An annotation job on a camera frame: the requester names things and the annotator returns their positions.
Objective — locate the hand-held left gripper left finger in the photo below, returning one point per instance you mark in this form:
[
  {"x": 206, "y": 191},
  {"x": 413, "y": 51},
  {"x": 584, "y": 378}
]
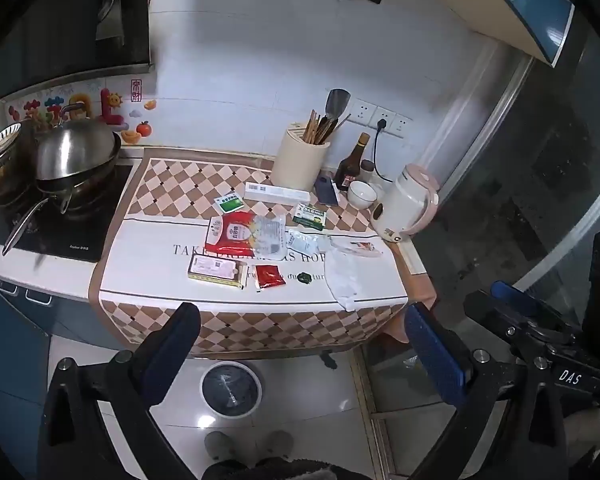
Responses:
[{"x": 172, "y": 355}]

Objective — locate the white plastic bag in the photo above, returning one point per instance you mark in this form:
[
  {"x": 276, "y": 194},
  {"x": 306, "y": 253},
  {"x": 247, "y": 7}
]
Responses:
[{"x": 342, "y": 280}]

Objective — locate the cream utensil holder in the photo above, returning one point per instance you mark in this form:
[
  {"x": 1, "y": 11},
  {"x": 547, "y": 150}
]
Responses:
[{"x": 297, "y": 165}]

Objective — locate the blue wall cabinet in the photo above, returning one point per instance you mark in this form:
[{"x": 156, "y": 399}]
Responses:
[{"x": 520, "y": 0}]

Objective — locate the steel wok lid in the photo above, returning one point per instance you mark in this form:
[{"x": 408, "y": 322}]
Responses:
[{"x": 75, "y": 147}]

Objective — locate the small green scrap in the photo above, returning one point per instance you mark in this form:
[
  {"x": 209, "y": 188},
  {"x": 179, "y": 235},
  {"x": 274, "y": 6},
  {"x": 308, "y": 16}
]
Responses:
[{"x": 304, "y": 278}]

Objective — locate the colourful wall stickers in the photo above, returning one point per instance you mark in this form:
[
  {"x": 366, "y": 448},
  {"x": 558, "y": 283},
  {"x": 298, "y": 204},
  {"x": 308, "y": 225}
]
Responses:
[{"x": 112, "y": 107}]

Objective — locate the bundle of wooden chopsticks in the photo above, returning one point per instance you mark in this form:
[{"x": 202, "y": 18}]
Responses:
[{"x": 312, "y": 127}]

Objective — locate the checkered tablecloth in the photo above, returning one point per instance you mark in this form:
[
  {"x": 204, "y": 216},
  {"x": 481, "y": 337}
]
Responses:
[{"x": 150, "y": 270}]

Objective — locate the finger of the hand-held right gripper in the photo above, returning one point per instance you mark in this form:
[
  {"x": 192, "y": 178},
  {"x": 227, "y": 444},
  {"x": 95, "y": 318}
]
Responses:
[
  {"x": 510, "y": 294},
  {"x": 500, "y": 322}
]

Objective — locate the white wall socket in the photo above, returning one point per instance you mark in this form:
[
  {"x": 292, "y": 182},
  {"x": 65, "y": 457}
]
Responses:
[
  {"x": 402, "y": 126},
  {"x": 362, "y": 111},
  {"x": 384, "y": 117}
]

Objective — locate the red and clear plastic bag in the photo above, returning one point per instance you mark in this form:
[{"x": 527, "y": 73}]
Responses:
[{"x": 230, "y": 237}]

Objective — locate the long white carton box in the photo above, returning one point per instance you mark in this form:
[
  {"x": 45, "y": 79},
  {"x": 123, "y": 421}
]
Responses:
[{"x": 275, "y": 193}]

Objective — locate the yellow carton box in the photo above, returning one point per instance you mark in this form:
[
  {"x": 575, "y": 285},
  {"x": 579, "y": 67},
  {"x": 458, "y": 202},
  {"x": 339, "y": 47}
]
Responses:
[{"x": 215, "y": 270}]

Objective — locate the white and pink kettle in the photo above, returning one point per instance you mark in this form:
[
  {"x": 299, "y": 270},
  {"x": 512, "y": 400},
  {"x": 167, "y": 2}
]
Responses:
[{"x": 405, "y": 205}]

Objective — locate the small brown-lid jar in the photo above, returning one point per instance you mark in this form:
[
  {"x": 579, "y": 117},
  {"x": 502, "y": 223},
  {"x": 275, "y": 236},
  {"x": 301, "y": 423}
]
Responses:
[{"x": 367, "y": 170}]

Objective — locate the black induction cooktop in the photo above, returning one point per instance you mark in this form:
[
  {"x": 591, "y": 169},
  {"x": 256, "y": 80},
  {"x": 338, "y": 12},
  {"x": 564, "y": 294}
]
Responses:
[{"x": 70, "y": 240}]

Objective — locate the grey slipper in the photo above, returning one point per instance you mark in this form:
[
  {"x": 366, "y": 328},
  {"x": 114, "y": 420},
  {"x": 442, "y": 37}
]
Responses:
[
  {"x": 277, "y": 444},
  {"x": 221, "y": 445}
]

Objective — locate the black range hood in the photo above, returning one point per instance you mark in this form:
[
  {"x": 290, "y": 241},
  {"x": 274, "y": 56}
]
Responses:
[{"x": 55, "y": 20}]

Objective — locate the dark sauce bottle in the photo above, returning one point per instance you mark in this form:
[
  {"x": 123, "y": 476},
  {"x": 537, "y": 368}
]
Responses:
[{"x": 350, "y": 167}]

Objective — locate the glass pot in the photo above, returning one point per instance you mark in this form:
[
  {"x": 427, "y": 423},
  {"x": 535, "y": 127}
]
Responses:
[{"x": 5, "y": 177}]

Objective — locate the green medicine box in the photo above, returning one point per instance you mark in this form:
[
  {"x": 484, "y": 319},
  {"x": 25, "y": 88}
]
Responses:
[{"x": 310, "y": 216}]

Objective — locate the red sauce packet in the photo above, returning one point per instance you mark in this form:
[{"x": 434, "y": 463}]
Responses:
[{"x": 269, "y": 276}]

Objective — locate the round white trash bin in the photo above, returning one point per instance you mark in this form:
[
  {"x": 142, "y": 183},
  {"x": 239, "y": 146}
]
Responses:
[{"x": 230, "y": 390}]

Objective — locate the striped bowl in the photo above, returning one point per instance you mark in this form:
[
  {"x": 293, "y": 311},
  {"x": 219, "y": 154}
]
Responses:
[{"x": 0, "y": 141}]

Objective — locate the white bowl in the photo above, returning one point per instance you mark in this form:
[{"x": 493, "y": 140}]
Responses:
[{"x": 361, "y": 195}]

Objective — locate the metal spatula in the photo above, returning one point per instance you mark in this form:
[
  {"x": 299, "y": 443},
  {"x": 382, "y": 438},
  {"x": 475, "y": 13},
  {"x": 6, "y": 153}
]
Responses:
[{"x": 337, "y": 102}]

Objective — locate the person's dark fuzzy clothing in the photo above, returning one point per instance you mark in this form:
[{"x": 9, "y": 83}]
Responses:
[{"x": 290, "y": 470}]

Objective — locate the white wrapper with red print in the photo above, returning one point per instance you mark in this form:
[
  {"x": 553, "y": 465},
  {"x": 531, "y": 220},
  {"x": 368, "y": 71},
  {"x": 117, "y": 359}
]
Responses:
[{"x": 355, "y": 247}]

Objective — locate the small green and white box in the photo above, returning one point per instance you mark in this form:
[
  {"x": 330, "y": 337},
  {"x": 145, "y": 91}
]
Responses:
[{"x": 229, "y": 204}]

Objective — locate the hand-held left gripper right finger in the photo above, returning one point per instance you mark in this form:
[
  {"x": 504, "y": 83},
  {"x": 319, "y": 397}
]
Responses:
[{"x": 435, "y": 355}]

